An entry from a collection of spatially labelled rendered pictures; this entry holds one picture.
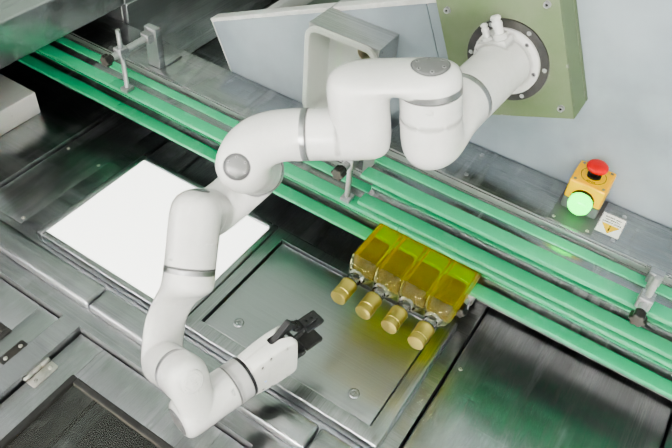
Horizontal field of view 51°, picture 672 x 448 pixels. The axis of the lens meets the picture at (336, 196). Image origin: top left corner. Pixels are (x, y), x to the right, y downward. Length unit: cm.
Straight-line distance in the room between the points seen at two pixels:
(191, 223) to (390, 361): 54
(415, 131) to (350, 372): 57
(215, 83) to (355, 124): 79
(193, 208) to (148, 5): 106
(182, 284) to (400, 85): 46
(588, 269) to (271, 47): 87
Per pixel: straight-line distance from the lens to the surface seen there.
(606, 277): 136
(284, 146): 109
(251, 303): 152
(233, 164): 108
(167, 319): 124
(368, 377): 143
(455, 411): 146
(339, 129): 107
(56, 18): 189
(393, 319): 133
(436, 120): 104
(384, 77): 103
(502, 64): 122
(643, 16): 129
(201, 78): 181
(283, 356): 126
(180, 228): 113
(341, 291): 136
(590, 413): 154
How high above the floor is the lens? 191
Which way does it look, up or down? 39 degrees down
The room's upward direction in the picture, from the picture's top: 135 degrees counter-clockwise
